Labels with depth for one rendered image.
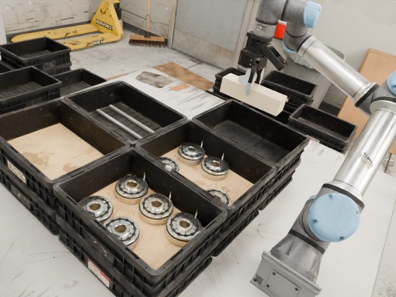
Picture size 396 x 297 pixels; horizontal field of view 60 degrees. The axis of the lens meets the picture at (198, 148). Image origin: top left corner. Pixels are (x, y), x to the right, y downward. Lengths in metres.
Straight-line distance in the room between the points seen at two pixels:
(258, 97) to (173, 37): 3.58
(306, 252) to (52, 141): 0.93
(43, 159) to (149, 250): 0.51
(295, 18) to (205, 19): 3.30
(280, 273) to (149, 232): 0.39
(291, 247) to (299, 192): 0.51
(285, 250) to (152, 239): 0.38
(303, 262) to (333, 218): 0.18
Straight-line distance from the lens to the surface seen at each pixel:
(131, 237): 0.96
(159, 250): 0.98
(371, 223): 1.56
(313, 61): 1.26
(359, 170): 0.99
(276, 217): 1.36
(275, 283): 1.09
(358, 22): 3.83
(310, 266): 1.05
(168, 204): 1.05
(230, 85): 1.31
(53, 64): 2.76
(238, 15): 4.22
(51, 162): 1.25
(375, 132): 1.03
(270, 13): 1.19
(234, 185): 1.23
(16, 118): 1.35
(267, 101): 1.26
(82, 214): 0.93
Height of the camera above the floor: 1.60
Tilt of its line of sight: 35 degrees down
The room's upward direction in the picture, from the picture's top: 12 degrees clockwise
